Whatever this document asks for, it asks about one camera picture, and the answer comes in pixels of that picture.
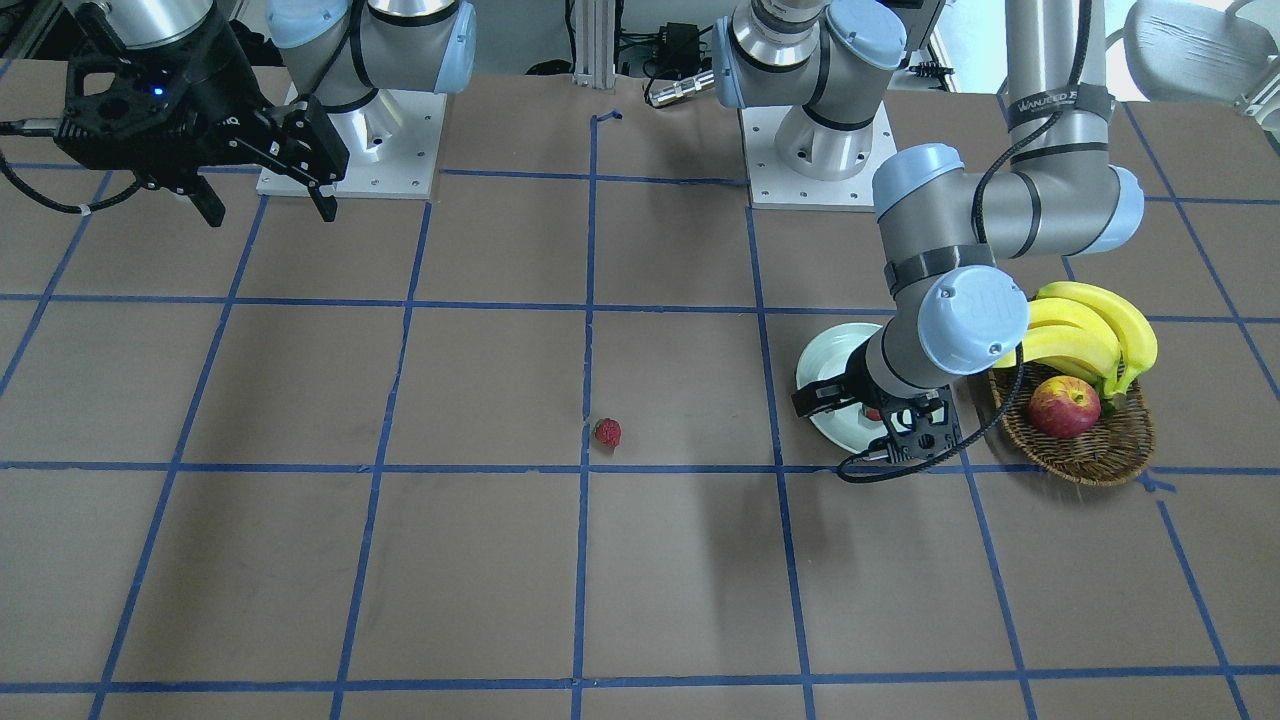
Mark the yellow banana bunch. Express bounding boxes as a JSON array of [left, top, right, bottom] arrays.
[[1021, 281, 1158, 400]]

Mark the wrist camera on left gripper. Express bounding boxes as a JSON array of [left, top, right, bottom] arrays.
[[790, 372, 874, 418]]

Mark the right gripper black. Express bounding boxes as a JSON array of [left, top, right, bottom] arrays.
[[52, 20, 349, 228]]

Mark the wicker basket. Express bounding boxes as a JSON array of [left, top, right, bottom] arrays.
[[998, 363, 1156, 487]]

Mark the grey chair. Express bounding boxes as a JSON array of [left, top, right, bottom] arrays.
[[1121, 1, 1277, 115]]

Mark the red apple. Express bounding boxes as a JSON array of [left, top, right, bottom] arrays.
[[1027, 375, 1102, 439]]

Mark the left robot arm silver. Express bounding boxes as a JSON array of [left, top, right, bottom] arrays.
[[710, 1, 1146, 470]]

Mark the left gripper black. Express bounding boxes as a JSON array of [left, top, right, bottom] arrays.
[[852, 386, 963, 466]]

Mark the aluminium frame post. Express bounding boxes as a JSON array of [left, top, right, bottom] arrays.
[[570, 0, 620, 94]]

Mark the silver cylinder connector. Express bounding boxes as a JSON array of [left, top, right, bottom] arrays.
[[643, 70, 716, 109]]

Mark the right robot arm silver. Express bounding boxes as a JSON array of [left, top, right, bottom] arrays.
[[15, 1, 477, 227]]

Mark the pale green plate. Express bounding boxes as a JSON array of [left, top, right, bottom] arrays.
[[796, 322, 901, 455]]

